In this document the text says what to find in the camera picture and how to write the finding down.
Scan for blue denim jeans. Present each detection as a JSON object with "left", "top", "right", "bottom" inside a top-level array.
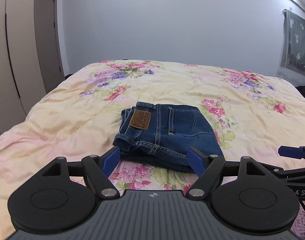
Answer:
[{"left": 113, "top": 102, "right": 223, "bottom": 173}]

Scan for beige closet door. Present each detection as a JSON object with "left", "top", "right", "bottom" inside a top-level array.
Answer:
[{"left": 0, "top": 0, "right": 46, "bottom": 135}]

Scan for green patterned window curtain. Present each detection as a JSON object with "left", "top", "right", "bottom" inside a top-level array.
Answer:
[{"left": 281, "top": 9, "right": 305, "bottom": 77}]

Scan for floral yellow bed quilt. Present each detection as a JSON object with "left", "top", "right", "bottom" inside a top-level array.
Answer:
[{"left": 0, "top": 60, "right": 305, "bottom": 239}]

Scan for grey wardrobe door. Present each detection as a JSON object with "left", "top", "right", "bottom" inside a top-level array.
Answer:
[{"left": 34, "top": 0, "right": 64, "bottom": 93}]

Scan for purple fluffy blanket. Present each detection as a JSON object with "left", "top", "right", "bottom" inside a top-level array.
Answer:
[{"left": 291, "top": 206, "right": 305, "bottom": 240}]

